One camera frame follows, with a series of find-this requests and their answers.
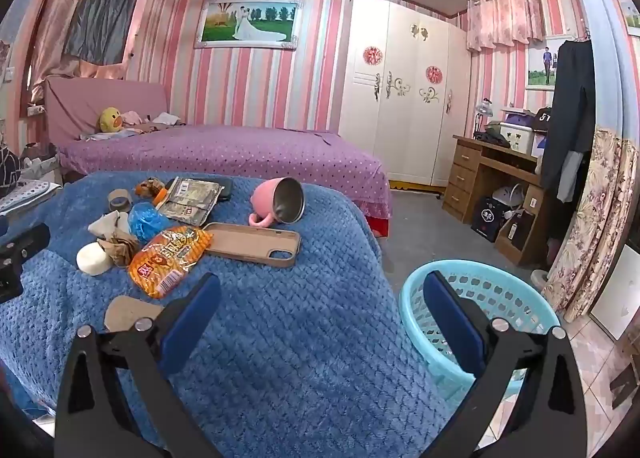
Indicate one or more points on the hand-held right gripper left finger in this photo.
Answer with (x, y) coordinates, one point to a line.
(192, 323)

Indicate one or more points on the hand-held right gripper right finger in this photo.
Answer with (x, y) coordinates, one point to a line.
(452, 328)

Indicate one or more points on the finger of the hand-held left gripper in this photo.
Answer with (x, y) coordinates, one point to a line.
(27, 240)

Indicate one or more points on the teal plastic basket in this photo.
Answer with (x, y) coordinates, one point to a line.
(411, 318)

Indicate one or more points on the orange snack packet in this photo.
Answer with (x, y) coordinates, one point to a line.
(170, 258)

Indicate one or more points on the beige cloth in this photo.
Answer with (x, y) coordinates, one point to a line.
(120, 245)

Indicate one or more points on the small brown orange object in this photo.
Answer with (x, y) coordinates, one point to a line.
(148, 184)

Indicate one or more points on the flat cardboard piece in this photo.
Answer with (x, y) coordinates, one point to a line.
(127, 313)

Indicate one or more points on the white paper cup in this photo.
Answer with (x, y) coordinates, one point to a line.
(94, 259)

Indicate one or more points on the crumpled white tissue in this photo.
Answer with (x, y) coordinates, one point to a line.
(107, 224)

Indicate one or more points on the beige phone case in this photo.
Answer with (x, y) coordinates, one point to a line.
(240, 243)

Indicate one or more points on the white fan stand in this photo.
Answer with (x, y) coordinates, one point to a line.
(539, 278)

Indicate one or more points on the blue knit blanket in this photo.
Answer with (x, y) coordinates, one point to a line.
(300, 338)

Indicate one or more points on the olive foil packet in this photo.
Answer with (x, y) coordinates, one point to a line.
(187, 214)
(197, 190)

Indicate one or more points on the crumpled blue plastic bag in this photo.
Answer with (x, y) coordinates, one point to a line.
(147, 223)

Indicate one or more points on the black paper bag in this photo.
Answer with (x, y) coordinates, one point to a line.
(487, 220)

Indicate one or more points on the light blue pillow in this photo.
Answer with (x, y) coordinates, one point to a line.
(95, 136)

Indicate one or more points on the red bed skirt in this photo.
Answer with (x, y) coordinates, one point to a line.
(376, 228)

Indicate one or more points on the white power strip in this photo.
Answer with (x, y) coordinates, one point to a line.
(36, 110)

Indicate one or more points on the black phone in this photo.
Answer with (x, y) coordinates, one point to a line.
(226, 190)

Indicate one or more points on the pink covered headboard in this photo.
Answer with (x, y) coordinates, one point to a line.
(75, 108)

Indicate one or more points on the pink steel-lined mug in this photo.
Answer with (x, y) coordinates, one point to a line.
(262, 198)

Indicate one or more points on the white round heater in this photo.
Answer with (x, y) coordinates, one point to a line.
(507, 195)

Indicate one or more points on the yellow duck plush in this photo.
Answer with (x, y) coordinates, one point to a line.
(110, 119)

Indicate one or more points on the wooden desk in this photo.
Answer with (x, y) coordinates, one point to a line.
(462, 173)

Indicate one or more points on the pink cloth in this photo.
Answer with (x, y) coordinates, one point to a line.
(132, 117)

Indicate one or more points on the white panel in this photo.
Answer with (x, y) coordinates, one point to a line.
(617, 293)

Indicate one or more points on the brown garment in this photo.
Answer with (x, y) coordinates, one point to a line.
(152, 127)

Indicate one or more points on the purple dotted bed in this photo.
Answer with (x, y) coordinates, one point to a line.
(225, 153)

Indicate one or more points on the white cloth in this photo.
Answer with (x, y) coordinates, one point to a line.
(166, 118)

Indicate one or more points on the hanging grey garment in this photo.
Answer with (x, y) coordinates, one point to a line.
(570, 178)

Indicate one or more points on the black clothes pile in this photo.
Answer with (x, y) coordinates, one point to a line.
(492, 138)

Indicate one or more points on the white storage box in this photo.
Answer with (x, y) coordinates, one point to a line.
(517, 135)

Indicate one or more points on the cream wardrobe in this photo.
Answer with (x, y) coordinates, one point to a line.
(410, 128)

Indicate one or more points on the pink satin curtain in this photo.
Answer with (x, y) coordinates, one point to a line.
(55, 28)

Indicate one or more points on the desk lamp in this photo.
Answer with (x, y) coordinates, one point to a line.
(484, 109)

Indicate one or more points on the black cap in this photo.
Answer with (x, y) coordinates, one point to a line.
(542, 119)

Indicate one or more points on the hanging black jacket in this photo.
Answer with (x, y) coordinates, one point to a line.
(570, 113)

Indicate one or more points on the grey hanging cloth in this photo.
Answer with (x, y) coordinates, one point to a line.
(105, 3)

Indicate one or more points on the red paper cutout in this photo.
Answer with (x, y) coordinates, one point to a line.
(373, 56)
(433, 74)

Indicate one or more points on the framed wedding photo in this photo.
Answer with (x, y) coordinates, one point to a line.
(250, 23)

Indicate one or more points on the pink floral valance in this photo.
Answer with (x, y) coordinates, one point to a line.
(500, 18)

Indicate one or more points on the wall switch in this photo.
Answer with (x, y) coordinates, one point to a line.
(8, 73)

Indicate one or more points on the couple wall poster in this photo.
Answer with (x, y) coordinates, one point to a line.
(537, 68)

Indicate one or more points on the small framed wall photo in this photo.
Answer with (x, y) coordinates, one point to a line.
(631, 18)

